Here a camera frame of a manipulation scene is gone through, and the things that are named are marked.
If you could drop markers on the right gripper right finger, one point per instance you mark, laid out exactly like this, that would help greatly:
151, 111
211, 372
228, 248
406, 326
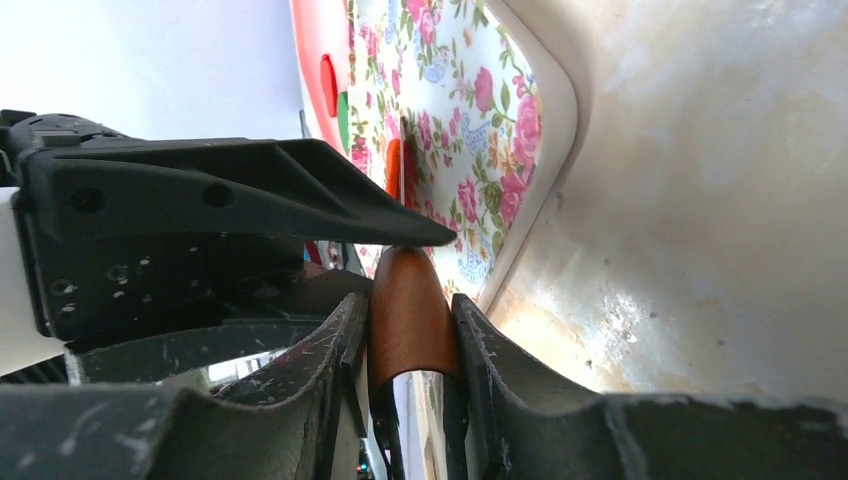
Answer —
529, 422

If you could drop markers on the pink plastic tray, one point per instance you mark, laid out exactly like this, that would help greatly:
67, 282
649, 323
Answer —
321, 27

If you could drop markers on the green dough disc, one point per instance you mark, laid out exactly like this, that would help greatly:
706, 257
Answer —
342, 105

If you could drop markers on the metal scraper wooden handle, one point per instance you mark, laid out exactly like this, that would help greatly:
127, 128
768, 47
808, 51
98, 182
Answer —
417, 389

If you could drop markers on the orange-red dough piece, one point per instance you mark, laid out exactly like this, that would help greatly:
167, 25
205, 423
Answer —
393, 173

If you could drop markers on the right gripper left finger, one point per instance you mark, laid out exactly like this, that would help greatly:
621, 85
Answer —
286, 421

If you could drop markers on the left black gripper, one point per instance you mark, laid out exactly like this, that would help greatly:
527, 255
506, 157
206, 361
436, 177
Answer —
300, 309

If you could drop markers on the red dough disc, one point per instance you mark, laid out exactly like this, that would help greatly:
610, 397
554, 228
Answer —
328, 84

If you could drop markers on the floral patterned tray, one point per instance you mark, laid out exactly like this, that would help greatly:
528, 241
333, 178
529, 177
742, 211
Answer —
486, 116

